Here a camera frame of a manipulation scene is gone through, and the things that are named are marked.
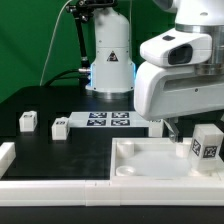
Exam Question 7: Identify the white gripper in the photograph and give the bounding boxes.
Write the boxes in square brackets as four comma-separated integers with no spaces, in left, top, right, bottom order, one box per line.
[134,62,224,142]

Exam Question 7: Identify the white square tabletop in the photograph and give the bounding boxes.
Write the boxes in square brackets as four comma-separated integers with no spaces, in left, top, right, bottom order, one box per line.
[110,138,224,182]

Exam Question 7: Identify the white cable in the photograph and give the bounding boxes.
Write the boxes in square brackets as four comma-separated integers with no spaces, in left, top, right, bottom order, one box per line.
[39,0,73,87]

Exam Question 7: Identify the white U-shaped fence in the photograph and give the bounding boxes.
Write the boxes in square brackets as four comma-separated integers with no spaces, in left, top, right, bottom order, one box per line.
[0,142,224,206]

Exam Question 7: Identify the white marker sheet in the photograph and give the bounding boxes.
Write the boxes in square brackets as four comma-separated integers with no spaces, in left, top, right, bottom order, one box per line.
[69,111,148,128]

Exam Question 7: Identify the black camera stand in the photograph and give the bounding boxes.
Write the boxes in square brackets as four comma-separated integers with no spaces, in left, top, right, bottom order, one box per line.
[65,0,118,88]

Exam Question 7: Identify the black cables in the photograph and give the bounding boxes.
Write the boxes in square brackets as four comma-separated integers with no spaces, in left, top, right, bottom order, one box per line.
[44,68,92,88]

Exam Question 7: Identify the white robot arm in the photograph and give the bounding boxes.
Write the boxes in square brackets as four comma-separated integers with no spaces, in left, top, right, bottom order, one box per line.
[87,0,224,121]

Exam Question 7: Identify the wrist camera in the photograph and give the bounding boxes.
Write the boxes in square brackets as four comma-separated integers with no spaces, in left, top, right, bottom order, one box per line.
[140,29,212,67]

